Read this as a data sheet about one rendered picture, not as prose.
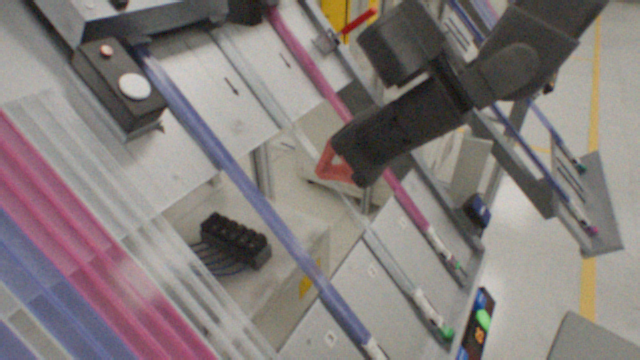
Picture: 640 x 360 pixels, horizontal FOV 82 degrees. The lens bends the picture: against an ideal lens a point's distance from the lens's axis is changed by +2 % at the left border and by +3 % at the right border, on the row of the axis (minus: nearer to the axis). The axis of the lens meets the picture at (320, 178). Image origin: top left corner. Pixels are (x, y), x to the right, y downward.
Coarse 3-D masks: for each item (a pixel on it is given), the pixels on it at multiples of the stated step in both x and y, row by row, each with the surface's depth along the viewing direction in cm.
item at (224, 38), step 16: (224, 32) 45; (224, 48) 46; (240, 64) 46; (256, 80) 46; (272, 96) 47; (272, 112) 47; (288, 128) 47; (304, 144) 47; (336, 192) 48; (352, 208) 49; (368, 224) 49; (368, 240) 50; (384, 256) 50; (400, 272) 50; (416, 288) 51
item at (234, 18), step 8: (232, 0) 27; (240, 0) 26; (248, 0) 26; (256, 0) 26; (232, 8) 27; (240, 8) 26; (248, 8) 26; (256, 8) 27; (232, 16) 27; (240, 16) 27; (248, 16) 27; (256, 16) 27; (240, 24) 27; (248, 24) 27; (256, 24) 27
